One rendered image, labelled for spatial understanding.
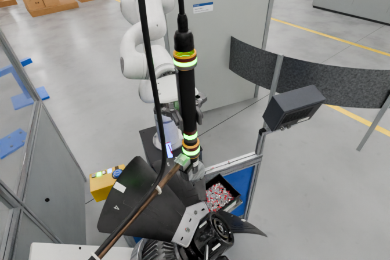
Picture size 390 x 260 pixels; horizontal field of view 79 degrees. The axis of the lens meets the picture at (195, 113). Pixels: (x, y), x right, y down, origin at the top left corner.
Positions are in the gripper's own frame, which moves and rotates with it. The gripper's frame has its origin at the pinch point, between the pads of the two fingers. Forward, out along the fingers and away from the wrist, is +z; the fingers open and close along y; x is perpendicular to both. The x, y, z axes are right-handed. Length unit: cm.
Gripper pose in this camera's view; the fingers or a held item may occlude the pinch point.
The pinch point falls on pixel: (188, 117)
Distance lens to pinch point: 53.9
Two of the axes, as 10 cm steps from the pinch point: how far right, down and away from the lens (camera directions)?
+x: -0.3, -7.5, -6.6
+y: -9.3, 2.6, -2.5
